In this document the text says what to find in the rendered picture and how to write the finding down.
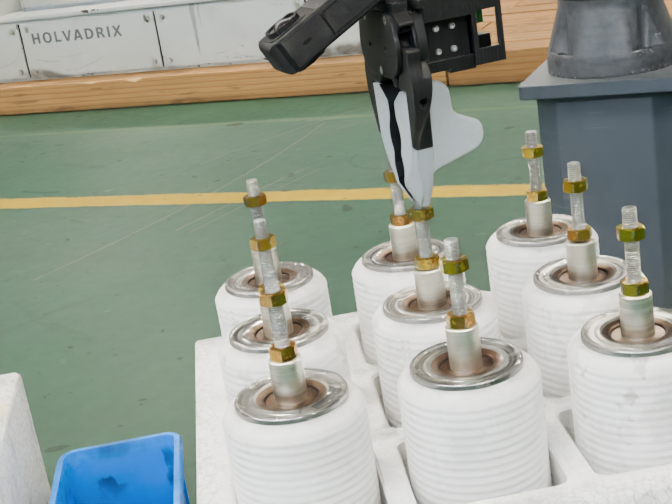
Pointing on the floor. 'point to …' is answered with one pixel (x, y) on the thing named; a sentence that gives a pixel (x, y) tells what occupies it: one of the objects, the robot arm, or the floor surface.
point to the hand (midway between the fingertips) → (409, 189)
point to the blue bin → (123, 473)
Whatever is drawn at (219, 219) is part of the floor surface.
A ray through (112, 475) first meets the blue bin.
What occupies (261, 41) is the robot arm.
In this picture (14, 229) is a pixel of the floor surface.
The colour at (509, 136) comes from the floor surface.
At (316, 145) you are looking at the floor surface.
